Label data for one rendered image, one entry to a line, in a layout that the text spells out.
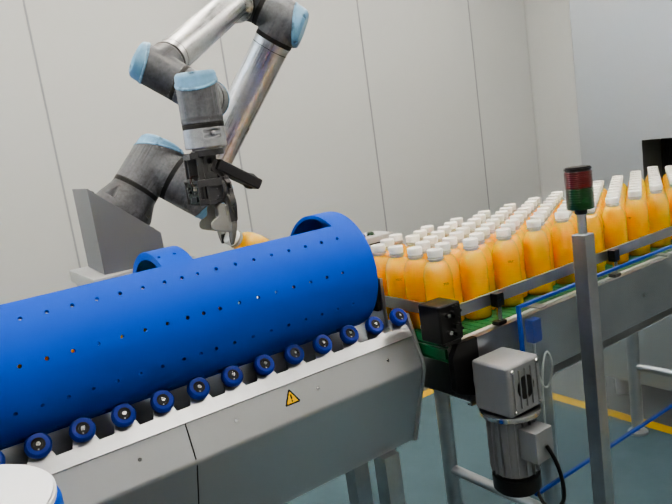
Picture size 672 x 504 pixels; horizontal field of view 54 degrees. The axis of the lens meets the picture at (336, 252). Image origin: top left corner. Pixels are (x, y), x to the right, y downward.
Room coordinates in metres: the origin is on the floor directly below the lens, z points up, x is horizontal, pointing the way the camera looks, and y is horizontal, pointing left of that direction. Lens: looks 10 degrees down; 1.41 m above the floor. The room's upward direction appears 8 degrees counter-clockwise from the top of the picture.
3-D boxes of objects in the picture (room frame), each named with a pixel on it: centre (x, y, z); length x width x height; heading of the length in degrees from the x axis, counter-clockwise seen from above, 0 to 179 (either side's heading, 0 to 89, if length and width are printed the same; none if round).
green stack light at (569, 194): (1.55, -0.59, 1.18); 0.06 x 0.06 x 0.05
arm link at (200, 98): (1.48, 0.25, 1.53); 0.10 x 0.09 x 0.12; 179
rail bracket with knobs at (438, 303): (1.49, -0.22, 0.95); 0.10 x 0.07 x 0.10; 34
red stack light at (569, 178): (1.55, -0.59, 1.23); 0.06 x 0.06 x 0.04
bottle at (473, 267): (1.67, -0.34, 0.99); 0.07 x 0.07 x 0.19
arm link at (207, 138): (1.48, 0.25, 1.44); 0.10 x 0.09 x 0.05; 35
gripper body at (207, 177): (1.47, 0.25, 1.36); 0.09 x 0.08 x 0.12; 125
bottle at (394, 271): (1.72, -0.16, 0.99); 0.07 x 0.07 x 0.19
